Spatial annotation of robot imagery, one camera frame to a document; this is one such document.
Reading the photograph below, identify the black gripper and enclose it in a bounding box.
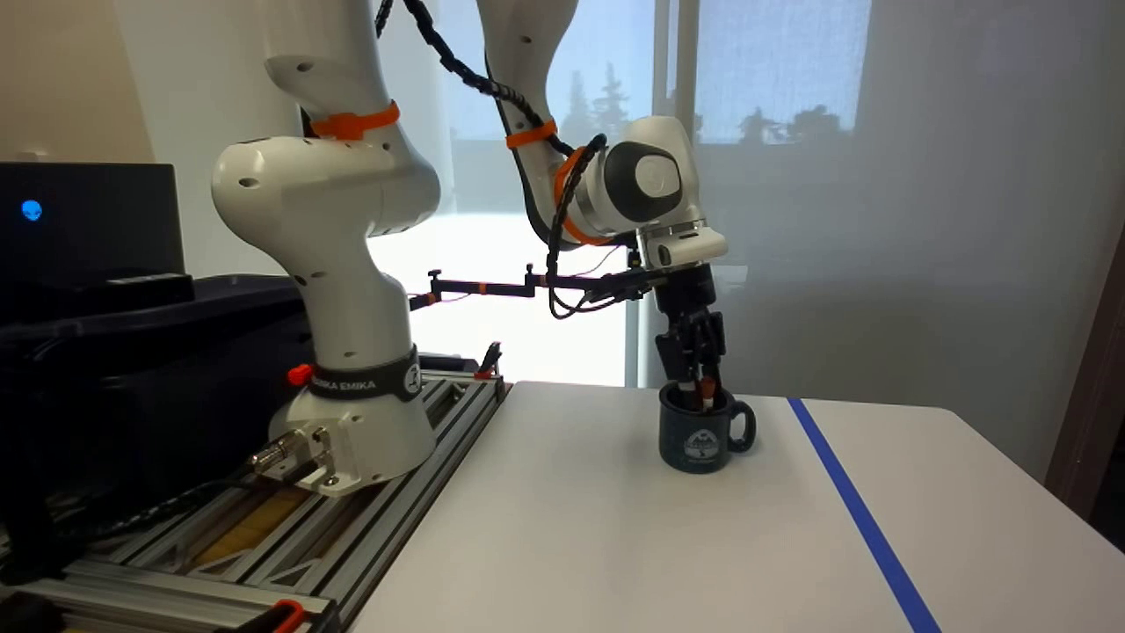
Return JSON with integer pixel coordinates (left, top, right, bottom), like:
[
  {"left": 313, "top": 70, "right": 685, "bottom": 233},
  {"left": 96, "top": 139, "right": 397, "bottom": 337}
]
[{"left": 656, "top": 269, "right": 724, "bottom": 401}]

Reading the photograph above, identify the red Expo marker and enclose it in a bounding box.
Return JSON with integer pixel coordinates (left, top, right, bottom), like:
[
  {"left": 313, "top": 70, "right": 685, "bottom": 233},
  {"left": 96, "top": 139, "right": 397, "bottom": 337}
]
[{"left": 696, "top": 380, "right": 715, "bottom": 412}]

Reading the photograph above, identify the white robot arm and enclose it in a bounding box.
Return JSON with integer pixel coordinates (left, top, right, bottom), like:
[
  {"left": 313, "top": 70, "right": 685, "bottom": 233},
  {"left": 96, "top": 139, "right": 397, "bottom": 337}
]
[{"left": 211, "top": 0, "right": 728, "bottom": 496}]

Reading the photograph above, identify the dark blue mug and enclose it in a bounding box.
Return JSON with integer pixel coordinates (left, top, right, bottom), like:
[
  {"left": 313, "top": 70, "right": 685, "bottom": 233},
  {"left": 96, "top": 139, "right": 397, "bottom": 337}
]
[{"left": 656, "top": 385, "right": 757, "bottom": 475}]

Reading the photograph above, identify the blue tape line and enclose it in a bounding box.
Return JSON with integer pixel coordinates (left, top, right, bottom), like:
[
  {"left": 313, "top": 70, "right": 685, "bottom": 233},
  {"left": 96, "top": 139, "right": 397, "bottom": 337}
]
[{"left": 788, "top": 398, "right": 942, "bottom": 633}]

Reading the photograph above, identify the black cabinet under monitor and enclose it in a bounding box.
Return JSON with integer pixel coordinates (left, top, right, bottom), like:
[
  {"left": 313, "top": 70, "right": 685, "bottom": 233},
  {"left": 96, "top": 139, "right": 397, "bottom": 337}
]
[{"left": 0, "top": 276, "right": 310, "bottom": 582}]

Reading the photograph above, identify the black monitor with blue light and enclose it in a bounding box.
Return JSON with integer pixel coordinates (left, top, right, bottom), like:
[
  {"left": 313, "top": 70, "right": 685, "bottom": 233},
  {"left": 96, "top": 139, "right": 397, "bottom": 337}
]
[{"left": 0, "top": 163, "right": 189, "bottom": 290}]

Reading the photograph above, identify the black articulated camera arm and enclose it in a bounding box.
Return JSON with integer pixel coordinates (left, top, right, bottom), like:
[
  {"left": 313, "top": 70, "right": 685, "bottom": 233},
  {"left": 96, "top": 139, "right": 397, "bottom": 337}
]
[{"left": 409, "top": 269, "right": 654, "bottom": 311}]

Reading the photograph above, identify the aluminium rail mounting frame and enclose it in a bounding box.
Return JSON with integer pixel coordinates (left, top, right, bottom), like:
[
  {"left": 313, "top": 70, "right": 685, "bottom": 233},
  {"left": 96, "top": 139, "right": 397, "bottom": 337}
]
[{"left": 4, "top": 350, "right": 506, "bottom": 633}]

